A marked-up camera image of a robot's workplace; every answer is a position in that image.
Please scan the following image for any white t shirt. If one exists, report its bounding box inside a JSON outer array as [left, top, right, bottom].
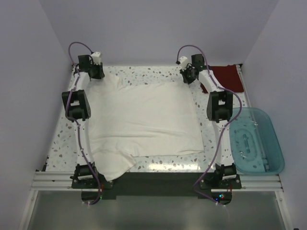
[[88, 75, 204, 181]]

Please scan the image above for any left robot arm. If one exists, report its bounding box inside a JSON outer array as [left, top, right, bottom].
[[62, 52, 105, 188]]

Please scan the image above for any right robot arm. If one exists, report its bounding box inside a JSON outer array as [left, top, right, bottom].
[[176, 54, 237, 186]]

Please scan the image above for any folded dark red shirt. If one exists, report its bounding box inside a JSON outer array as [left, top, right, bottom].
[[199, 65, 244, 93]]

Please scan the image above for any blue plastic bin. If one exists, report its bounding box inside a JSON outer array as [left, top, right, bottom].
[[229, 107, 284, 176]]

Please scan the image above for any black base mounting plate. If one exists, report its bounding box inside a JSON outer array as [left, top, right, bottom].
[[70, 172, 242, 205]]

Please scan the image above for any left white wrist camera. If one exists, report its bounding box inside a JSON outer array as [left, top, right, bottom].
[[90, 51, 102, 65]]

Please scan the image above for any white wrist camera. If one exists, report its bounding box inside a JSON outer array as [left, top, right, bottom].
[[90, 51, 102, 65], [178, 56, 189, 70]]

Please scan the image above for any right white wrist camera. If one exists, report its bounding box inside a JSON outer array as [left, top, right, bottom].
[[178, 56, 189, 70]]

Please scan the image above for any aluminium frame rail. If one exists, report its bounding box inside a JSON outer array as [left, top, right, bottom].
[[31, 172, 283, 192]]

